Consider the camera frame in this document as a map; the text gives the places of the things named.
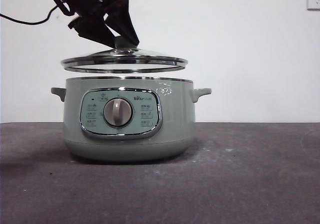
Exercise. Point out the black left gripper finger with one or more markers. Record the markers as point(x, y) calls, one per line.
point(122, 16)
point(92, 29)

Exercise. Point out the sage green electric pot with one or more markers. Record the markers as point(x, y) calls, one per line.
point(175, 123)

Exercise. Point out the glass lid with green knob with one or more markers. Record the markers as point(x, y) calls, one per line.
point(125, 56)

